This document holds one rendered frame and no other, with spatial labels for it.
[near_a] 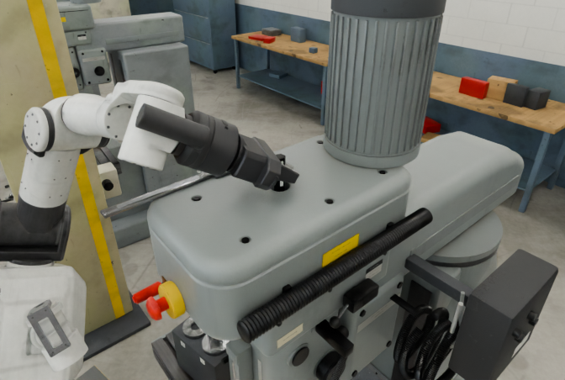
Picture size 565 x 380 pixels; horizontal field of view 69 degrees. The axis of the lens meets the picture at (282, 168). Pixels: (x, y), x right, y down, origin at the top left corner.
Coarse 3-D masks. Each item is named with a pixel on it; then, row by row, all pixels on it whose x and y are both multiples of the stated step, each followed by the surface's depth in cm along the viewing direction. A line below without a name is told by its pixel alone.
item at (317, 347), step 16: (304, 336) 82; (320, 336) 86; (256, 352) 84; (288, 352) 81; (304, 352) 83; (320, 352) 89; (256, 368) 87; (272, 368) 83; (288, 368) 83; (304, 368) 87
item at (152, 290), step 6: (156, 282) 78; (162, 282) 79; (144, 288) 77; (150, 288) 77; (156, 288) 77; (138, 294) 76; (144, 294) 76; (150, 294) 77; (156, 294) 78; (138, 300) 75; (144, 300) 76
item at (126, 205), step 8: (200, 176) 76; (208, 176) 76; (216, 176) 76; (176, 184) 74; (184, 184) 74; (192, 184) 75; (152, 192) 71; (160, 192) 71; (168, 192) 72; (128, 200) 69; (136, 200) 69; (144, 200) 69; (104, 208) 67; (112, 208) 67; (120, 208) 67; (128, 208) 68; (104, 216) 66
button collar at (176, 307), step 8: (160, 288) 68; (168, 288) 66; (176, 288) 67; (160, 296) 70; (168, 296) 66; (176, 296) 66; (176, 304) 66; (184, 304) 67; (168, 312) 68; (176, 312) 66; (184, 312) 67
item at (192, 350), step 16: (192, 320) 144; (176, 336) 141; (192, 336) 138; (176, 352) 147; (192, 352) 137; (208, 352) 133; (224, 352) 134; (192, 368) 143; (208, 368) 133; (224, 368) 135
